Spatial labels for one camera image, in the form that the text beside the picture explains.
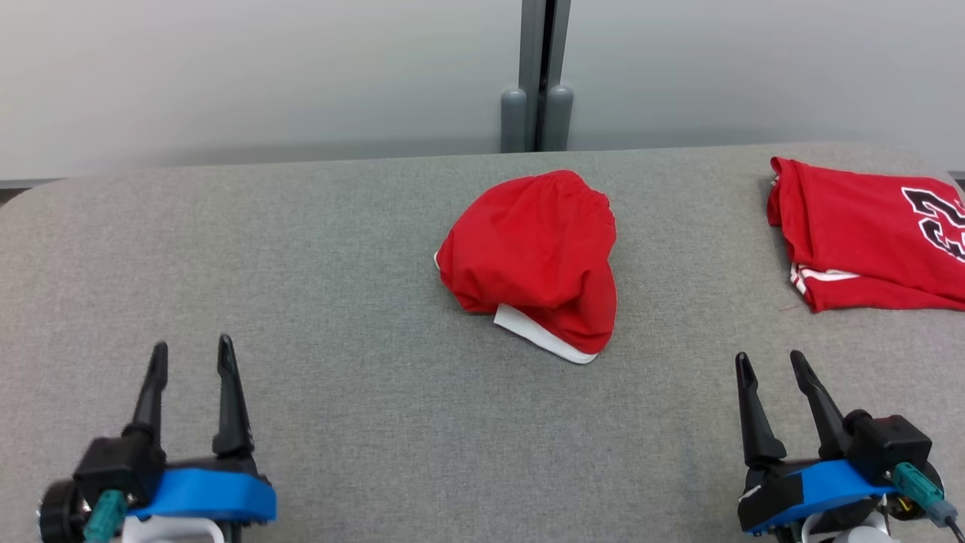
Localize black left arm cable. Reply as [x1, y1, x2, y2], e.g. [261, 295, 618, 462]
[83, 490, 129, 543]

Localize red basketball shorts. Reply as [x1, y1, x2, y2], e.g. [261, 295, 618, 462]
[435, 170, 619, 365]

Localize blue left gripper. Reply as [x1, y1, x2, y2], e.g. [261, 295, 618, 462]
[124, 334, 277, 529]

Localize red white basketball jersey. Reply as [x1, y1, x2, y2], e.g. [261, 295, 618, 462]
[767, 157, 965, 314]

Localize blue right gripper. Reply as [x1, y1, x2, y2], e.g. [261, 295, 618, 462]
[735, 351, 902, 536]

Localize grey wall divider post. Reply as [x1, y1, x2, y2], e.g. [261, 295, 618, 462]
[500, 0, 577, 154]

